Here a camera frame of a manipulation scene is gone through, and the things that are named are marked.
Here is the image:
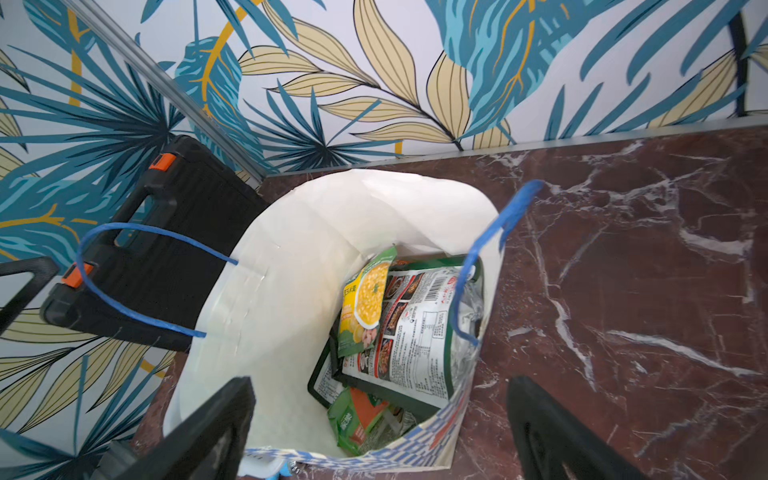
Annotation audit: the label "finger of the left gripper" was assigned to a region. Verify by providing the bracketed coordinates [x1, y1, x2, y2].
[1, 256, 59, 333]

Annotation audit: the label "green white barcode packet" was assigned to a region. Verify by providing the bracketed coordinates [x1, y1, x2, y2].
[307, 256, 484, 422]

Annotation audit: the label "left corner aluminium post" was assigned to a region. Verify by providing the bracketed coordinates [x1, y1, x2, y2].
[63, 0, 267, 184]

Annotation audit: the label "green yellow corn soup packet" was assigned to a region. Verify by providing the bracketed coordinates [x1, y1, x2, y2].
[336, 245, 397, 358]

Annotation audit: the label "green orange soup packet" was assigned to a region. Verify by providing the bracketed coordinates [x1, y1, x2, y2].
[327, 387, 417, 456]

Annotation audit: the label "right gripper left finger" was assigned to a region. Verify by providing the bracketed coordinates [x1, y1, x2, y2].
[91, 377, 255, 479]

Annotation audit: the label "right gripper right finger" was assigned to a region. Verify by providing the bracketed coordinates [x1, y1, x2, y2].
[506, 376, 646, 479]

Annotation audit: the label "paper bag blue checkered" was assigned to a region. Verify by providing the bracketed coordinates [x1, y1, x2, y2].
[176, 169, 542, 472]

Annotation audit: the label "black tool case orange latches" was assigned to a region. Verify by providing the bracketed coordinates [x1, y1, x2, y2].
[40, 136, 269, 352]

